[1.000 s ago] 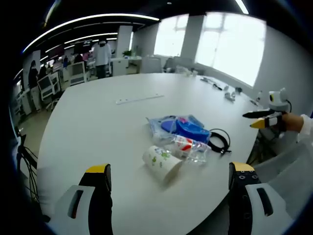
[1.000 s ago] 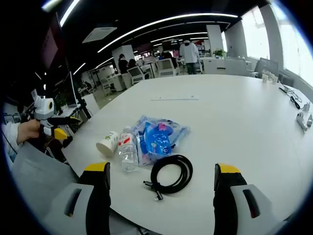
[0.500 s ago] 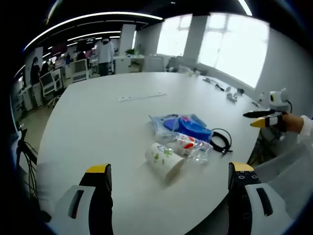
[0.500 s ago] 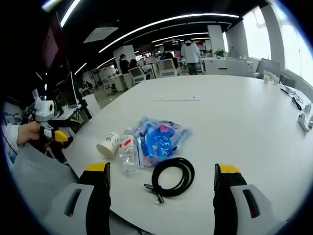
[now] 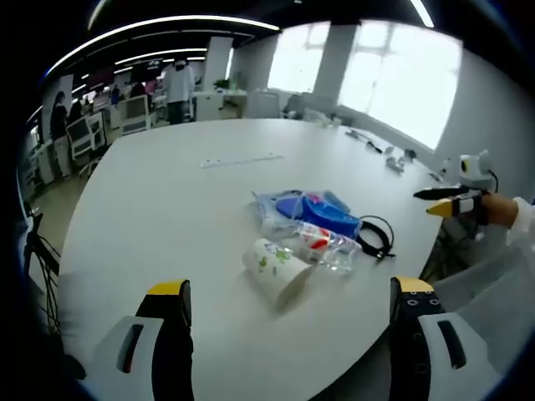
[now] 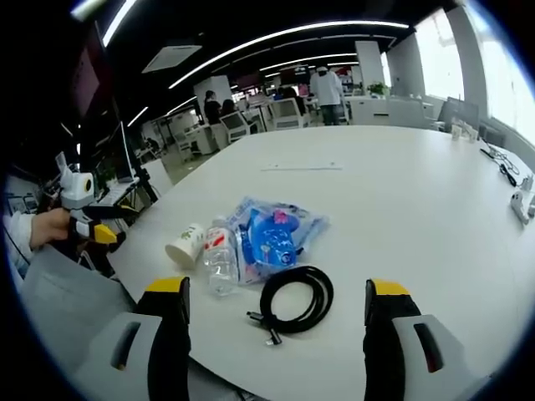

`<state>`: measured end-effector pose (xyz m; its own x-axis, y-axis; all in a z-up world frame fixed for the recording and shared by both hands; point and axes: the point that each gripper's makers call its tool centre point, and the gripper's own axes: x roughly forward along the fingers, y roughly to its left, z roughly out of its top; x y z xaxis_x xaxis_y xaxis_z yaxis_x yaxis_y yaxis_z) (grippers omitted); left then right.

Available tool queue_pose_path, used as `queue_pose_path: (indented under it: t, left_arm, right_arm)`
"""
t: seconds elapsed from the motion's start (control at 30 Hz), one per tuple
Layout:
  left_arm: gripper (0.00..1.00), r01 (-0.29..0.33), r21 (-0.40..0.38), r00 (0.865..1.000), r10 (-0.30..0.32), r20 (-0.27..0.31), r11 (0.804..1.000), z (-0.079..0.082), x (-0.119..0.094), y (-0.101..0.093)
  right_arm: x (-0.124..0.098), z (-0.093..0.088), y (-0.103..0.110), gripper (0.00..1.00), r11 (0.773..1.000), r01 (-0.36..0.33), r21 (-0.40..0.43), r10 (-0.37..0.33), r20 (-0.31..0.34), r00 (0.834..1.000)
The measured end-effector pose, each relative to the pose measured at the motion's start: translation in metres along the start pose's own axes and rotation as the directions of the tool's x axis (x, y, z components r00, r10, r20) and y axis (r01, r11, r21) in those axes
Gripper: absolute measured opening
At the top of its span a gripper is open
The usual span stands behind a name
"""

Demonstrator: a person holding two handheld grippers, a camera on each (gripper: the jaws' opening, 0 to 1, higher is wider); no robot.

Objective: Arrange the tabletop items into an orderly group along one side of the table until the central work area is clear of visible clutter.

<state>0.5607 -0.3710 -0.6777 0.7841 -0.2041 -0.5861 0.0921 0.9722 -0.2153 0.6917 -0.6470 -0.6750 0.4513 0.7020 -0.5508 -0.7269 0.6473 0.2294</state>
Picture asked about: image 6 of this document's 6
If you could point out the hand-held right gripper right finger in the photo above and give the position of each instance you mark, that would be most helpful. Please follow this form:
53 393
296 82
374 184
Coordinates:
386 334

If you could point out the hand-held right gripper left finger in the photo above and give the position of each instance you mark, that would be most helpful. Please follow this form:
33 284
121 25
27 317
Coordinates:
167 334

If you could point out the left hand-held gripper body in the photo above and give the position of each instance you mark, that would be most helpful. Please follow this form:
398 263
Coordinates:
76 188

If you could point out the white paper cup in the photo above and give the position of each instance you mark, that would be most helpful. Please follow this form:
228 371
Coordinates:
186 246

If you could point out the clear plastic water bottle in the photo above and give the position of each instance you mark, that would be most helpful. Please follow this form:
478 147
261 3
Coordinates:
219 261

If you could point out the blue plastic toy packet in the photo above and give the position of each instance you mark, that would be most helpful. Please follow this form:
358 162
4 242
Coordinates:
271 242

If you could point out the person's left hand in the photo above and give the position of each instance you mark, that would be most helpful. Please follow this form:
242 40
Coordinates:
50 227

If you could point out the computer monitor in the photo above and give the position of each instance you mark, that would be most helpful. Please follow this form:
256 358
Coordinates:
125 156

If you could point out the person's grey trousers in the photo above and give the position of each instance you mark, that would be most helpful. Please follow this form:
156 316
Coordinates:
71 309

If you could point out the white table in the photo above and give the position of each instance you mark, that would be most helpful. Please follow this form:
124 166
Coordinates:
376 234

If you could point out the white office chair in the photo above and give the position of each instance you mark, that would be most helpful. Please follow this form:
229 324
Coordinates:
288 113
235 125

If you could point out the white device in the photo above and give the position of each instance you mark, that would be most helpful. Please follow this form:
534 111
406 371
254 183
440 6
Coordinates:
519 206

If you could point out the white counter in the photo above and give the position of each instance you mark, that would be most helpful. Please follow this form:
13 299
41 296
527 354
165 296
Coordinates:
376 110

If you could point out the dark monitor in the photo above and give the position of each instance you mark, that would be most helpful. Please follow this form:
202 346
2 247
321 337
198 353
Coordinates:
462 113

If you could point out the green potted plant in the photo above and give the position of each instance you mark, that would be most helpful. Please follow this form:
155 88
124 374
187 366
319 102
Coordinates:
378 89

